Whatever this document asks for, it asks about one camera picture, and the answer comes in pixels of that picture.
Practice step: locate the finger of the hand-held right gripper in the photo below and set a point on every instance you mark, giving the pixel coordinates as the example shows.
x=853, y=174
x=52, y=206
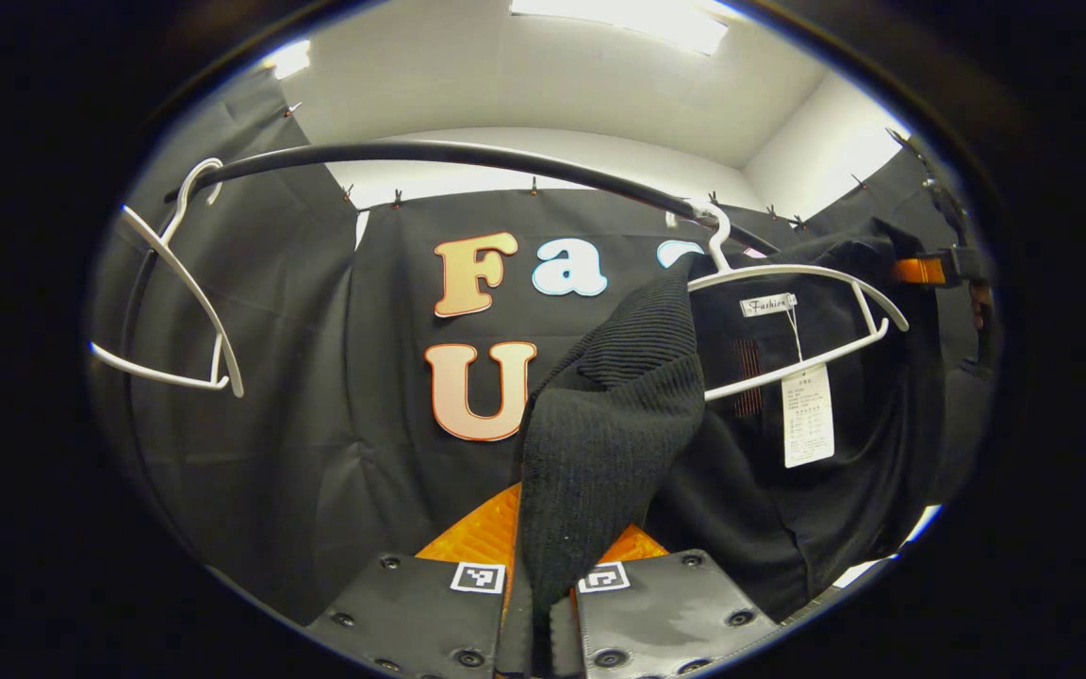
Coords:
x=920, y=271

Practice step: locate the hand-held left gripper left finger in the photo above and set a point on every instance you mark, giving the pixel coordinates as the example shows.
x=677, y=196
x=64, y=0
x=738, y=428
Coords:
x=411, y=613

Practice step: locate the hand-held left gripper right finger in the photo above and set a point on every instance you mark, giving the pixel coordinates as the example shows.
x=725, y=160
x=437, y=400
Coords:
x=656, y=613

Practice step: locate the black knit jacket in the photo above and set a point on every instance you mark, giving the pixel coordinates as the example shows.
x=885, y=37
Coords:
x=600, y=453

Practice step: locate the white plastic clothes hanger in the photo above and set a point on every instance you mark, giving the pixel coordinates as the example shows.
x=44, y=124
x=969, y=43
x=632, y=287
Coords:
x=224, y=356
x=769, y=271

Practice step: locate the black metal clothes rack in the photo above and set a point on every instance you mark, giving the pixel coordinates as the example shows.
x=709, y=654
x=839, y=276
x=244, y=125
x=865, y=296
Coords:
x=411, y=151

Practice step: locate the black backdrop cloth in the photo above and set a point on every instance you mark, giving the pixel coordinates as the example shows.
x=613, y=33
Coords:
x=298, y=424

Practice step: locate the large ceiling light panel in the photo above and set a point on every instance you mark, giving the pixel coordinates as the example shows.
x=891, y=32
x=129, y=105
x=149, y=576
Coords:
x=618, y=14

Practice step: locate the small ceiling light panel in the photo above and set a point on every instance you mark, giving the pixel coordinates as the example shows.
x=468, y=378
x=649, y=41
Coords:
x=288, y=58

